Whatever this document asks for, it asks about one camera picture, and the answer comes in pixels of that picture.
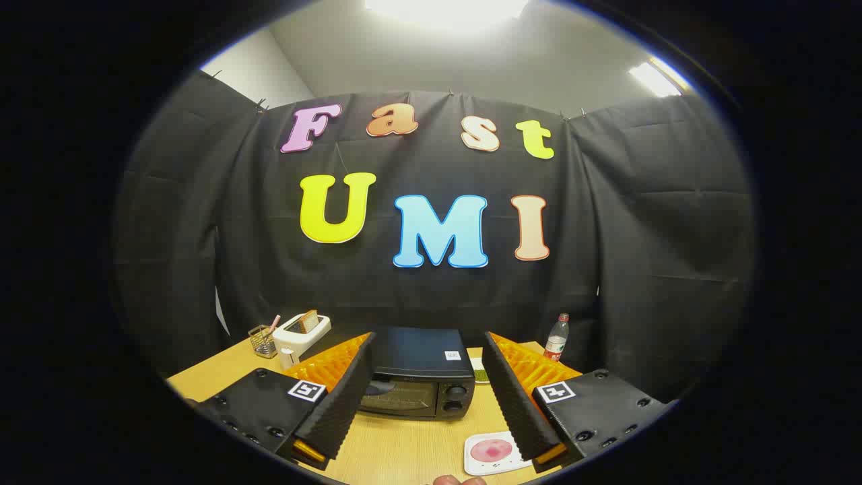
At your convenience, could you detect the white pop-up toaster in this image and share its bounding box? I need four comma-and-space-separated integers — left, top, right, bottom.
272, 313, 332, 369

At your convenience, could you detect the narrow ceiling light panel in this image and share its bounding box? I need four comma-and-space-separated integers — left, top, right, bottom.
628, 57, 691, 98

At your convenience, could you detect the large ceiling light panel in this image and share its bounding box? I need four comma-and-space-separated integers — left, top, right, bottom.
364, 0, 533, 31

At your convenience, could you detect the black toaster oven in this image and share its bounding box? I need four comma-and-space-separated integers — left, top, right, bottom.
357, 327, 476, 422

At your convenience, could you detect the white square plate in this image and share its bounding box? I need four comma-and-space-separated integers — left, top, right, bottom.
463, 431, 534, 477

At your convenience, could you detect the metal wire holder cup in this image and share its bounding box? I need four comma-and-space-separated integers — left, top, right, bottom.
248, 325, 278, 358

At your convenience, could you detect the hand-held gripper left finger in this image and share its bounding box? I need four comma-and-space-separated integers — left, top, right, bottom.
195, 331, 376, 471

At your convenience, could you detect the pink round ham slice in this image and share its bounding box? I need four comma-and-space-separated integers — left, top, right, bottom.
470, 439, 515, 463

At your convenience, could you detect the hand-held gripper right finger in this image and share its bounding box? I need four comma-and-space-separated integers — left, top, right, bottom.
482, 331, 677, 472

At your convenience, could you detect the red label water bottle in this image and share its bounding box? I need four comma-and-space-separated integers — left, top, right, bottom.
543, 313, 570, 363

